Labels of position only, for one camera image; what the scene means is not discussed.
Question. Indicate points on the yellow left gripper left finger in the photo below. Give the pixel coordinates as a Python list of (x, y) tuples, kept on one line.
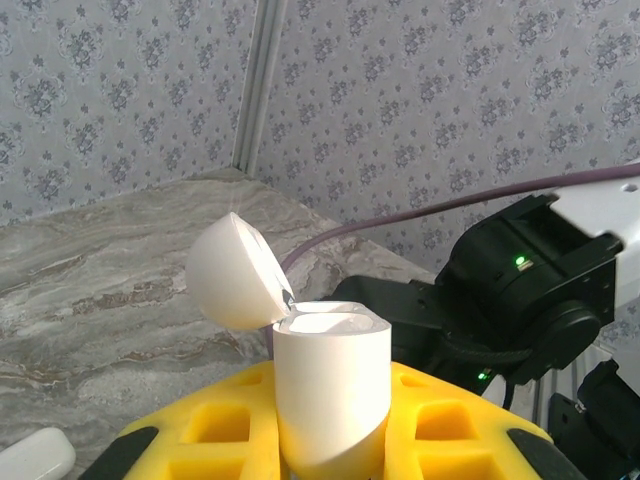
[(260, 400)]

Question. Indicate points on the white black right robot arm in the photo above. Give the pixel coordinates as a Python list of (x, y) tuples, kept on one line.
[(600, 210)]

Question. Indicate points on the white earbud charging case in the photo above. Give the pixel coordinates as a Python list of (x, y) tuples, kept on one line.
[(35, 457), (330, 380)]

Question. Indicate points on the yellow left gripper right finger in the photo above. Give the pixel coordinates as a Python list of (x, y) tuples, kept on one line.
[(410, 395)]

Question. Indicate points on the aluminium frame corner post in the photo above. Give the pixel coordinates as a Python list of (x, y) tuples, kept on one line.
[(260, 85)]

